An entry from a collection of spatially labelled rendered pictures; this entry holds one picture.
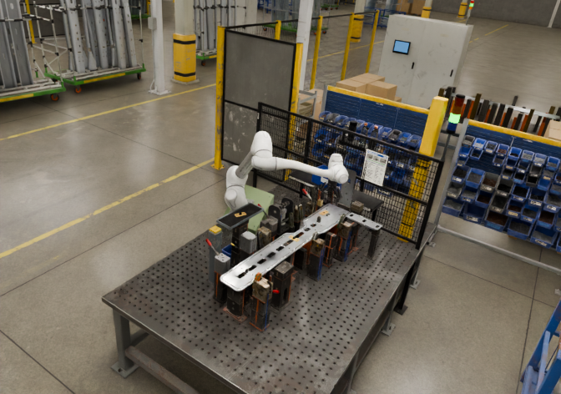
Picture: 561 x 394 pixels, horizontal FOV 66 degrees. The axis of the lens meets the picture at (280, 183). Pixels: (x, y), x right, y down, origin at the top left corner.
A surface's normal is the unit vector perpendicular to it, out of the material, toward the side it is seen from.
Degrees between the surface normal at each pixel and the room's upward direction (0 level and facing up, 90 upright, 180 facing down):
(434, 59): 90
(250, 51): 89
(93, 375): 0
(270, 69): 90
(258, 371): 0
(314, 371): 0
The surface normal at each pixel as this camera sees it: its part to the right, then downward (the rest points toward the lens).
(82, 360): 0.09, -0.88
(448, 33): -0.54, 0.34
